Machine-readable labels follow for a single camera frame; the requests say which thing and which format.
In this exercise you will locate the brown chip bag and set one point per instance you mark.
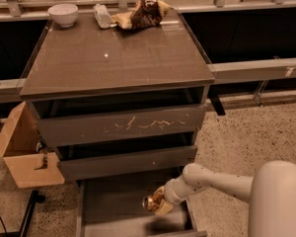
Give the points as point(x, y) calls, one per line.
point(147, 13)

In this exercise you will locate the grey drawer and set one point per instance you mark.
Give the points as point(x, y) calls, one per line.
point(112, 207)
point(122, 125)
point(118, 164)

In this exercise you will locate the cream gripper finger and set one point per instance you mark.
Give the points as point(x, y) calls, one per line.
point(164, 207)

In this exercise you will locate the white bowl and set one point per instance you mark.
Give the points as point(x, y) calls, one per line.
point(64, 15)

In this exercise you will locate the metal railing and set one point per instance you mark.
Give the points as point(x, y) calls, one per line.
point(253, 70)

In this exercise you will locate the grey middle drawer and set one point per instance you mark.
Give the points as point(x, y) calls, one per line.
point(118, 164)

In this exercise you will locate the grey top drawer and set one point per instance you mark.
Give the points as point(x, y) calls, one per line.
point(122, 125)

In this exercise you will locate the grey drawer cabinet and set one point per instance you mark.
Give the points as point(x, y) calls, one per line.
point(85, 70)

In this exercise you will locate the black stand frame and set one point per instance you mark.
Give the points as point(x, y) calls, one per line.
point(34, 199)

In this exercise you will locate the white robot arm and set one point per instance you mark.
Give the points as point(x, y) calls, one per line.
point(270, 194)

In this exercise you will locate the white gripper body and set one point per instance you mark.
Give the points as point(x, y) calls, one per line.
point(170, 192)

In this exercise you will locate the grey bottom drawer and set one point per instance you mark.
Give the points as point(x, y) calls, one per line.
point(112, 207)

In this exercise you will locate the crushed orange can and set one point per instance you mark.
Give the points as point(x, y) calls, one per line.
point(152, 202)

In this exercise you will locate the cardboard box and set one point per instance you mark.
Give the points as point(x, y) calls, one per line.
point(18, 149)

